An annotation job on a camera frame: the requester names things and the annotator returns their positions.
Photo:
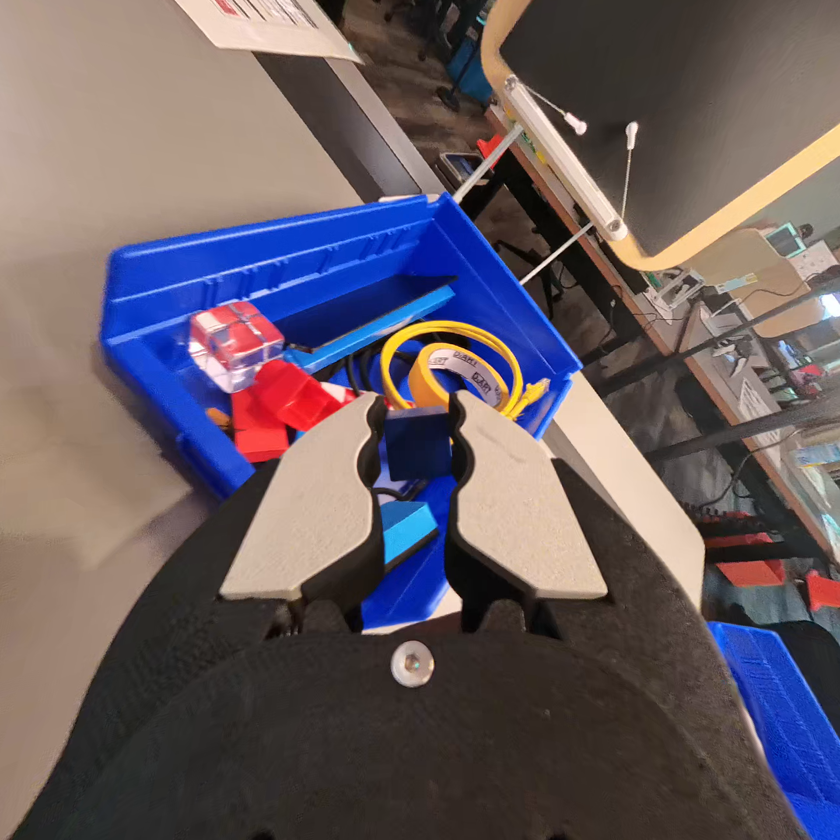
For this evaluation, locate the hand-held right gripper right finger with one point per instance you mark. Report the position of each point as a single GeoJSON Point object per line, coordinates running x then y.
{"type": "Point", "coordinates": [525, 518]}

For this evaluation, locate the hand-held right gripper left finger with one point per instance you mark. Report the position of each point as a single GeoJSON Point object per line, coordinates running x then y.
{"type": "Point", "coordinates": [308, 518]}

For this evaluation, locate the dark blue wooden block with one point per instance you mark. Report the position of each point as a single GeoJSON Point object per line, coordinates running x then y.
{"type": "Point", "coordinates": [417, 446]}

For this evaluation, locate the yellow masking tape roll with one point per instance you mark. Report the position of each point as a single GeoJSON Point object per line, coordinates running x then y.
{"type": "Point", "coordinates": [423, 377]}

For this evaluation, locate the large blue storage bin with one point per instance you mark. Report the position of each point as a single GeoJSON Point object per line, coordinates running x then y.
{"type": "Point", "coordinates": [262, 262]}

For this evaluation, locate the small solid red block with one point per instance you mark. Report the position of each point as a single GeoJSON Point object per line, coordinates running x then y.
{"type": "Point", "coordinates": [259, 436]}

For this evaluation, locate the blue whiteboard eraser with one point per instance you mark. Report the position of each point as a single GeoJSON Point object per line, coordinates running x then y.
{"type": "Point", "coordinates": [407, 525]}

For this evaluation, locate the hollow red plastic block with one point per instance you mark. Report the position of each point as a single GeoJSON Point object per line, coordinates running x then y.
{"type": "Point", "coordinates": [295, 394]}

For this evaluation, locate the clear acrylic block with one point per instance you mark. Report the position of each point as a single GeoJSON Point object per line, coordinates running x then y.
{"type": "Point", "coordinates": [236, 341]}

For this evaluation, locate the cluttered workbench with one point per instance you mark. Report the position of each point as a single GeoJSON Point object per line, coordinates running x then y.
{"type": "Point", "coordinates": [722, 367]}

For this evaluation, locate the small blue bin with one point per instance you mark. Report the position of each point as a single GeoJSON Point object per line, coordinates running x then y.
{"type": "Point", "coordinates": [787, 722]}

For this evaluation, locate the beige table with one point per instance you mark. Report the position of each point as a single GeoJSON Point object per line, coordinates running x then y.
{"type": "Point", "coordinates": [768, 275]}

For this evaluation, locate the white metal leg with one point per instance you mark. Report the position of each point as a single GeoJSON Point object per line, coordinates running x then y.
{"type": "Point", "coordinates": [571, 161]}

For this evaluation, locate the black wood-edged panel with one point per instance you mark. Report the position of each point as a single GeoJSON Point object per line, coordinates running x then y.
{"type": "Point", "coordinates": [689, 98]}

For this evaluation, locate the printed paper sheet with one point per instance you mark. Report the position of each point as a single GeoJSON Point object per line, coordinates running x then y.
{"type": "Point", "coordinates": [262, 23]}

